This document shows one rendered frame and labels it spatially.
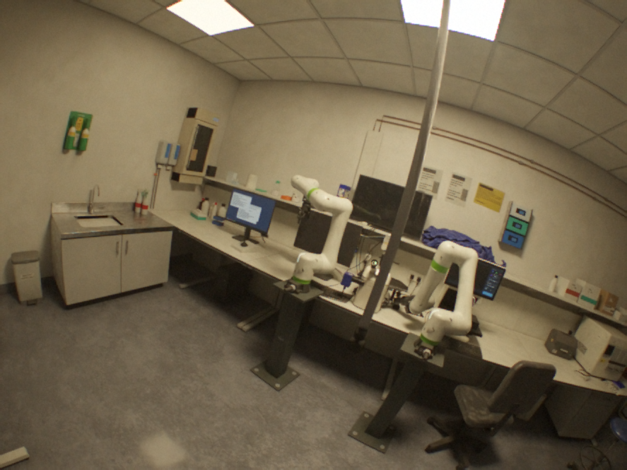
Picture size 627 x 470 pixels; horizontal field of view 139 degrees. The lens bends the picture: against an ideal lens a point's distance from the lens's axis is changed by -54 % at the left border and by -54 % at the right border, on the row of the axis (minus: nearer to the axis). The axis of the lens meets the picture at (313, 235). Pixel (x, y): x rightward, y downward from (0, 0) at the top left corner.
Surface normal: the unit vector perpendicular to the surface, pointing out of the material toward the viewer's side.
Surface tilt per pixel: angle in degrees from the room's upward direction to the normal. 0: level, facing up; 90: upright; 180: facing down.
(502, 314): 90
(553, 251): 90
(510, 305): 90
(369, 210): 86
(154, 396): 0
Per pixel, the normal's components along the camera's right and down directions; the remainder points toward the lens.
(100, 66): 0.88, 0.32
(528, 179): -0.40, 0.07
